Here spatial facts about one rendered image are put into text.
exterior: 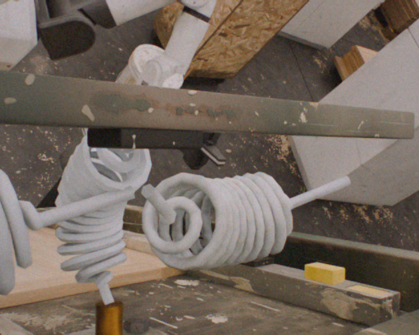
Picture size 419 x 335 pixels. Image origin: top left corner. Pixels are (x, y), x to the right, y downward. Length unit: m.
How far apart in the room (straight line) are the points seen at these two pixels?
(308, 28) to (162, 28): 1.66
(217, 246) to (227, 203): 0.03
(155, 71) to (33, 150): 1.56
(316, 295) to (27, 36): 0.75
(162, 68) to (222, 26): 2.01
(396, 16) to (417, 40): 3.06
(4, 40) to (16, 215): 0.94
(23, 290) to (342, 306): 0.45
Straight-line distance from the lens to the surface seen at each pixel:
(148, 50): 3.05
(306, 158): 3.83
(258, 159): 3.66
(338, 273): 0.83
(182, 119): 0.27
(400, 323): 0.47
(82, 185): 0.31
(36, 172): 2.71
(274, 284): 0.88
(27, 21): 1.22
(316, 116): 0.35
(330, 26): 5.00
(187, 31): 1.29
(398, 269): 1.03
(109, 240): 0.33
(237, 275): 0.93
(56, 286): 0.89
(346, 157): 3.62
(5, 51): 1.21
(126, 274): 0.95
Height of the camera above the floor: 2.12
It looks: 40 degrees down
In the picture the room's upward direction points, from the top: 49 degrees clockwise
